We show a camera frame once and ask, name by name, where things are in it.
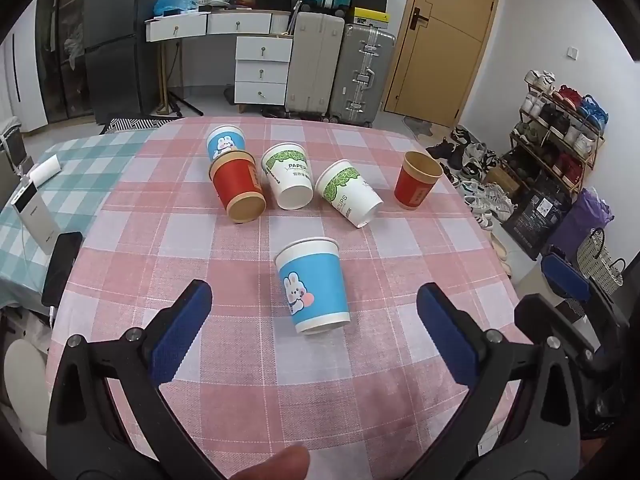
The white small box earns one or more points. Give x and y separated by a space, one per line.
44 170

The beige suitcase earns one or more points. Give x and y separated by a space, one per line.
315 65

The white desk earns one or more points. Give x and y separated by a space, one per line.
200 24

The red paper cup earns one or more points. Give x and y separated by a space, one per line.
416 182
237 187

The woven basket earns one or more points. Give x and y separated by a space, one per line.
597 260

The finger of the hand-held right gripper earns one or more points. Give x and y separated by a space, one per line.
567 277
555 322

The black phone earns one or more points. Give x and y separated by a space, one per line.
62 270

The white light switch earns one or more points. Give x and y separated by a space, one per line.
572 53

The dark grey refrigerator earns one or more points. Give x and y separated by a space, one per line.
120 45

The white round stool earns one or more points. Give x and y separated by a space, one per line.
25 385

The large blue rabbit paper cup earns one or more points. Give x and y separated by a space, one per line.
312 285

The silver suitcase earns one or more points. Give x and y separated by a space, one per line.
362 75

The small blue rabbit paper cup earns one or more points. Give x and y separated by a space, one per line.
225 142

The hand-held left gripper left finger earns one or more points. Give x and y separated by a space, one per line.
181 332

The wooden door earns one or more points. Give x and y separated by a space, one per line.
445 45

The purple bag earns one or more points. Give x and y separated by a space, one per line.
585 220

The blue plastic bag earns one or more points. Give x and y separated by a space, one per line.
175 4

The black white patterned rug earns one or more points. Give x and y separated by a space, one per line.
132 125

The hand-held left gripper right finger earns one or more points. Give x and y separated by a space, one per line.
450 336

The glass door cabinet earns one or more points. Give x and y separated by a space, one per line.
65 55

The white green leaf paper cup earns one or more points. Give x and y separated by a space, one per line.
287 175
350 192

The wooden shoe rack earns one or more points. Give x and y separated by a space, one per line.
560 130

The green checked cloth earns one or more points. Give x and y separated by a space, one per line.
90 170

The pile of shoes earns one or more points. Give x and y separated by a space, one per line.
475 180

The white drawer cabinet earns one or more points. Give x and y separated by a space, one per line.
262 70

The cardboard box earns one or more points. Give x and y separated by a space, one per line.
500 180

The black printed bag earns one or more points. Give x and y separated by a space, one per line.
537 215

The grey door mat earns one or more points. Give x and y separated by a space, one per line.
420 127

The white power bank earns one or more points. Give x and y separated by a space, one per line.
34 217

